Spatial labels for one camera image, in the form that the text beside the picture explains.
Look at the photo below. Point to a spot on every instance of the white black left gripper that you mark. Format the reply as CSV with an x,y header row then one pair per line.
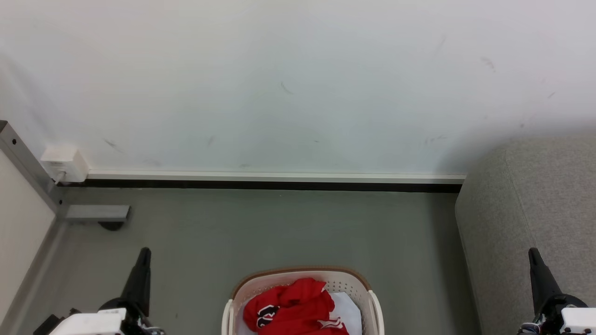
x,y
93,323

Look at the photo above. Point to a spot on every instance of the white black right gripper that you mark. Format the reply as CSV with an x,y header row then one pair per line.
x,y
570,318

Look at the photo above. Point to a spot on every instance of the red garment with white trim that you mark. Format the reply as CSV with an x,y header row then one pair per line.
x,y
298,304

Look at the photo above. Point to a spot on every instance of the cream perforated laundry basket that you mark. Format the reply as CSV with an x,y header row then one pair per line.
x,y
347,280

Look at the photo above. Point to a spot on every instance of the grey fabric sofa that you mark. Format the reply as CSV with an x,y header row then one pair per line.
x,y
526,223

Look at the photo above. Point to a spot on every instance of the black caster wheel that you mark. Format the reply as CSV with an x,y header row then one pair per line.
x,y
111,225

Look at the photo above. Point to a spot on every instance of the beige panel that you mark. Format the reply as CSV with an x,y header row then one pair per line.
x,y
18,223

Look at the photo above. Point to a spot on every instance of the white wall socket box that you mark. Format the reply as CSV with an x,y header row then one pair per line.
x,y
65,163

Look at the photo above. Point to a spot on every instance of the grey metal frame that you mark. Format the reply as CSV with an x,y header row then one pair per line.
x,y
32,167

